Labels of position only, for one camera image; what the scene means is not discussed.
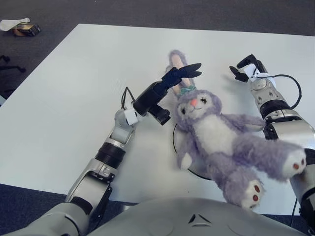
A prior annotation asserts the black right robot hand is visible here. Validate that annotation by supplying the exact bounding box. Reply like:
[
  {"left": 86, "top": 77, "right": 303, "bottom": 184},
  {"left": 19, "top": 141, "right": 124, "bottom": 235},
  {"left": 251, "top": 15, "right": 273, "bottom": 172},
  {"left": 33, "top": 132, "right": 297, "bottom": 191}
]
[{"left": 228, "top": 53, "right": 268, "bottom": 83}]

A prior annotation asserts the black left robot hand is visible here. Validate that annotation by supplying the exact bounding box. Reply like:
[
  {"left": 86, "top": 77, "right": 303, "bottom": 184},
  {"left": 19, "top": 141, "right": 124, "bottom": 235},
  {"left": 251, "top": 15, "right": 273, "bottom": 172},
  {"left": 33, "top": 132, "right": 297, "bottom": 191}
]
[{"left": 132, "top": 62, "right": 203, "bottom": 126}]

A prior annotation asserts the purple plush bear doll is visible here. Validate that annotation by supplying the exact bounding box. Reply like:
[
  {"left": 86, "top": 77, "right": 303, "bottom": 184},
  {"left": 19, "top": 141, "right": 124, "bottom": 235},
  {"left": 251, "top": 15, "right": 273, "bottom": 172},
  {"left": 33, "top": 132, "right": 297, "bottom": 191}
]
[{"left": 165, "top": 50, "right": 308, "bottom": 210}]

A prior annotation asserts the white plate with black rim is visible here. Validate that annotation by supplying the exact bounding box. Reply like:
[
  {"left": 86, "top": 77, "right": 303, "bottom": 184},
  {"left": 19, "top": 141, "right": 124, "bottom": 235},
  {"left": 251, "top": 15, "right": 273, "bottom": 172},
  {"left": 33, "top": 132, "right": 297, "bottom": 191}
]
[{"left": 172, "top": 122, "right": 214, "bottom": 181}]

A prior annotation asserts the white right wrist connector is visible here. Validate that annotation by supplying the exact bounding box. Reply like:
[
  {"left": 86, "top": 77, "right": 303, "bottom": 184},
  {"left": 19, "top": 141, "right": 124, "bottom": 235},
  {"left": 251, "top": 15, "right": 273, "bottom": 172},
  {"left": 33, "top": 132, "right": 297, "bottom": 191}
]
[{"left": 245, "top": 63, "right": 275, "bottom": 86}]

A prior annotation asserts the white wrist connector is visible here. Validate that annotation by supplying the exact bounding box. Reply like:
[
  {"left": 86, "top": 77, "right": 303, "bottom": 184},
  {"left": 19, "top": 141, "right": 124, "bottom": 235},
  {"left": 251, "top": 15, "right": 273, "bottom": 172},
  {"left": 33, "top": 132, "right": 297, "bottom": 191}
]
[
  {"left": 245, "top": 63, "right": 275, "bottom": 86},
  {"left": 124, "top": 109, "right": 140, "bottom": 126}
]

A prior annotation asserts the white left wrist connector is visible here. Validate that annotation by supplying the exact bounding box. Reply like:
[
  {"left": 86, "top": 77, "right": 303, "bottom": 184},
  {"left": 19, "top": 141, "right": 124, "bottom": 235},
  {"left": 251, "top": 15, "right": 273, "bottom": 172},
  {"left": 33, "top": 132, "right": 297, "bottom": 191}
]
[{"left": 124, "top": 109, "right": 140, "bottom": 126}]

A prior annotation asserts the grey robot torso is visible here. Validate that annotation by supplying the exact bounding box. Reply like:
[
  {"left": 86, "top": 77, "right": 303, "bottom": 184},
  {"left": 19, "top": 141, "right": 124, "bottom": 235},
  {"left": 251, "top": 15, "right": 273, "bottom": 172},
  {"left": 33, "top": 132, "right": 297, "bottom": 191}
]
[{"left": 93, "top": 196, "right": 311, "bottom": 236}]

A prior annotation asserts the black and yellow box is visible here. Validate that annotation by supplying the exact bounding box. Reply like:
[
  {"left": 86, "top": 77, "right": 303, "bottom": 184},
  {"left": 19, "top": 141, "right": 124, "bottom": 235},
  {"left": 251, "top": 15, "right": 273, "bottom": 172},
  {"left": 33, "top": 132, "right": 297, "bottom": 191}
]
[{"left": 13, "top": 22, "right": 42, "bottom": 37}]

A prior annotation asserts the black office chair base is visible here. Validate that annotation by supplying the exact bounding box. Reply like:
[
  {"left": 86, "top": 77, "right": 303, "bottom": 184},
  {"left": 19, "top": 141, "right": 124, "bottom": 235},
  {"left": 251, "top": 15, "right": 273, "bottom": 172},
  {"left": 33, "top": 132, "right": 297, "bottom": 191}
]
[{"left": 0, "top": 54, "right": 27, "bottom": 73}]

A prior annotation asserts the white crumpled cloth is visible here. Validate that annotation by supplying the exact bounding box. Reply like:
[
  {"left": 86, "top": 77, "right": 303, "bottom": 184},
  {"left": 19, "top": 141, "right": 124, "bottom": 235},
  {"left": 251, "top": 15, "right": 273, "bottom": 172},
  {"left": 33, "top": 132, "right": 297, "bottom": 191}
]
[{"left": 0, "top": 17, "right": 32, "bottom": 31}]

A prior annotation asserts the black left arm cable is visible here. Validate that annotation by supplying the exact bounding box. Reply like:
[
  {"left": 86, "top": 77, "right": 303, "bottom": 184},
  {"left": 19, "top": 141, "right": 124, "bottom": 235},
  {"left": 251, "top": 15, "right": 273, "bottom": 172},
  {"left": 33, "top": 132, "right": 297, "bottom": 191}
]
[{"left": 120, "top": 86, "right": 135, "bottom": 110}]

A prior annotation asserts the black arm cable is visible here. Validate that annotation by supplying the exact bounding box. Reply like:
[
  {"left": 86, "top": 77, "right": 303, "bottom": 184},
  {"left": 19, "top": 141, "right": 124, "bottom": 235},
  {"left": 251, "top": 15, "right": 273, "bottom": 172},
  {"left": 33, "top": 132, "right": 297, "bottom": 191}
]
[
  {"left": 268, "top": 73, "right": 302, "bottom": 110},
  {"left": 120, "top": 86, "right": 135, "bottom": 110}
]

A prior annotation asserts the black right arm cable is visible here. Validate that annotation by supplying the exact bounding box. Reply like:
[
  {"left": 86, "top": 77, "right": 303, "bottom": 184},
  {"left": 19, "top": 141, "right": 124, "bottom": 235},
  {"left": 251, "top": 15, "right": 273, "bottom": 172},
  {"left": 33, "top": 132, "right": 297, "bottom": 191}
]
[{"left": 268, "top": 73, "right": 302, "bottom": 110}]

